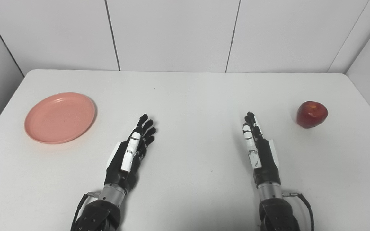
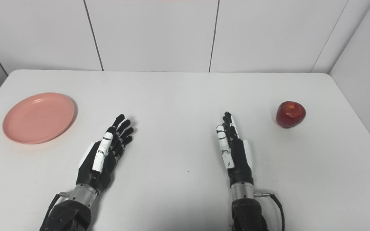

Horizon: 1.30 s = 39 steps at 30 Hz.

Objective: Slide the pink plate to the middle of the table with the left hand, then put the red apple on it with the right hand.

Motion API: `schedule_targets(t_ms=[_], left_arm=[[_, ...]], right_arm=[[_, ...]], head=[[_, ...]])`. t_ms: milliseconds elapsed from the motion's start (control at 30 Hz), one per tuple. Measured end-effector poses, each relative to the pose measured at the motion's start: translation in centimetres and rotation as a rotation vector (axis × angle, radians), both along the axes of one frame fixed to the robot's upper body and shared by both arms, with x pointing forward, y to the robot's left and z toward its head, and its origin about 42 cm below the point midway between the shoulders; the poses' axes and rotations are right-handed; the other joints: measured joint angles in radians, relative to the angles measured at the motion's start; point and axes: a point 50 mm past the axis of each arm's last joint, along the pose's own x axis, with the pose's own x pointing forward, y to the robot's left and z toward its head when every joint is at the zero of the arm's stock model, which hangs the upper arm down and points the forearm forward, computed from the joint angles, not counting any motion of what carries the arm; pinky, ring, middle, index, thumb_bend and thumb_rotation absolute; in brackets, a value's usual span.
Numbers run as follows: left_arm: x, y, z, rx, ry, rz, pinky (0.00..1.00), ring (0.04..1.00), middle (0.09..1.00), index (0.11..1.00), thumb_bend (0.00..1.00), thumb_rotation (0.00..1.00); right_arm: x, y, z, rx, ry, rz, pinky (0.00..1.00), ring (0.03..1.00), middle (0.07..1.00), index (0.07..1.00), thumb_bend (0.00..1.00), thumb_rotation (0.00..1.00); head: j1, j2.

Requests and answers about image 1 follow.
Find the red apple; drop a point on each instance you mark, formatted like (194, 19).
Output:
(312, 115)

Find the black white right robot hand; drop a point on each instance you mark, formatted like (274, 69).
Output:
(267, 160)

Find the pink round plate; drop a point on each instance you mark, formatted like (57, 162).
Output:
(59, 118)

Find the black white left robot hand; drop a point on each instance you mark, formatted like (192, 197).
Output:
(117, 166)

